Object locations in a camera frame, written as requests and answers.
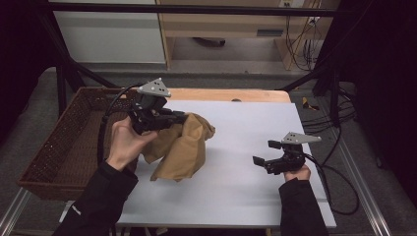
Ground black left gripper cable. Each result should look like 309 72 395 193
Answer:
96 83 146 165

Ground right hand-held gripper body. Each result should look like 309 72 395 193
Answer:
265 131 323 176

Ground white cabinet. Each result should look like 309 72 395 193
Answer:
52 0 167 65

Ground person's left hand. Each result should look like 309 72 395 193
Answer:
106 116 159 172

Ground black frame stand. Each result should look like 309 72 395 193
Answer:
38 13 120 116
278 62 342 128

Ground hanging black cable bundle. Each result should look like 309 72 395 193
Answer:
284 15 325 72

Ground light wooden desk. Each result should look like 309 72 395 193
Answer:
156 0 340 72

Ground person's right hand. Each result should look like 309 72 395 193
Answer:
283 164 312 183

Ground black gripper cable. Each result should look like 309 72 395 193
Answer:
303 151 360 216
96 83 146 165

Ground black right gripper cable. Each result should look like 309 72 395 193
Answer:
303 151 360 216

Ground black horizontal frame bar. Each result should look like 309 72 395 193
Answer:
48 2 356 18

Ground white table cover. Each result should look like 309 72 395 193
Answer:
116 99 338 229

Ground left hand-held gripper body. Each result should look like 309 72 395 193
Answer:
127 77 175 136

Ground yellow and black small object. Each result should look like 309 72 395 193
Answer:
302 96 321 112

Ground tan cloth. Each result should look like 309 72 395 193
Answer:
141 112 216 183

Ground brown wicker basket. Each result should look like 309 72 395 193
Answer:
17 86 148 202

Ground aluminium rail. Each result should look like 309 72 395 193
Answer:
0 188 32 236
322 107 393 236

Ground black floor cables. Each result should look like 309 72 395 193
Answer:
300 88 359 134

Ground black curtain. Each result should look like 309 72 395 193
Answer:
314 0 417 208
0 0 64 143

